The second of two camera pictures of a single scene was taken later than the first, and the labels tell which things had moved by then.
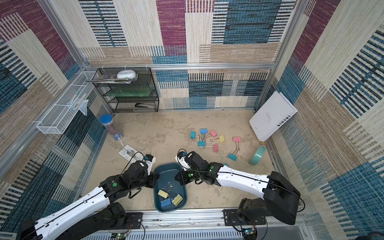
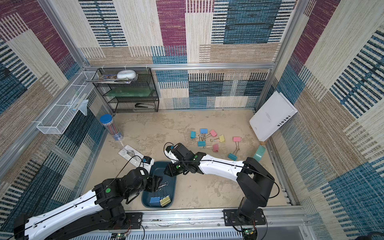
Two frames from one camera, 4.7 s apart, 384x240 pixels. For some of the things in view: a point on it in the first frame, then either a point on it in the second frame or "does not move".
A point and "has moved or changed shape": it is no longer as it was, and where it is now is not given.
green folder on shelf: (129, 91) does not move
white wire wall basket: (57, 119) does not move
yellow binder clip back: (221, 138) does not move
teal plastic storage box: (169, 195) has moved or changed shape
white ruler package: (131, 154) does not move
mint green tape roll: (258, 156) does not move
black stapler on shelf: (142, 105) does not move
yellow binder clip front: (177, 200) to (165, 201)
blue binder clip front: (165, 202) to (155, 201)
